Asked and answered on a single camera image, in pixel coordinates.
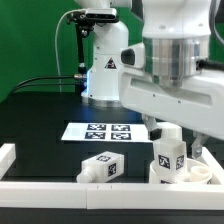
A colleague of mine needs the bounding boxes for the white U-shaped fence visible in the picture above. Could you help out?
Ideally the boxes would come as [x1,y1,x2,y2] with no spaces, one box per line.
[0,144,224,210]

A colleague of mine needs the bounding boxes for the grey camera cable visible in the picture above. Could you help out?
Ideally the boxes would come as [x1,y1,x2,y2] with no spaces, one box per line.
[54,9,83,94]

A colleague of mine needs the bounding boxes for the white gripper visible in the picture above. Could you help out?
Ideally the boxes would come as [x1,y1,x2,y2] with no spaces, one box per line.
[119,67,224,159]

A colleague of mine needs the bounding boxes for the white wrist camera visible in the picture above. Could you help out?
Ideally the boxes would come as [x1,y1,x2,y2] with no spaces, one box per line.
[120,42,145,69]

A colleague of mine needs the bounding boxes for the black base cables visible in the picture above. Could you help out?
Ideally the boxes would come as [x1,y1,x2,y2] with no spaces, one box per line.
[9,75,88,96]

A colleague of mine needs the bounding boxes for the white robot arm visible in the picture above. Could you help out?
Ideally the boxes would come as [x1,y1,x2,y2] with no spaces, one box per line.
[119,0,224,158]

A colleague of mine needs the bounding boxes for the white marker sheet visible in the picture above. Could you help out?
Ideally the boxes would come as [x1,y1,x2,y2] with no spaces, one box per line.
[62,123,149,143]

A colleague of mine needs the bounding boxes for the grey arm hose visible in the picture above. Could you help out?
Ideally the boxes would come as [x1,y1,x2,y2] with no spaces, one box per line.
[196,0,224,72]

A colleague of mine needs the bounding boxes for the black camera stand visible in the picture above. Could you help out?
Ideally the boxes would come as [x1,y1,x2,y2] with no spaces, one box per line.
[66,8,119,93]

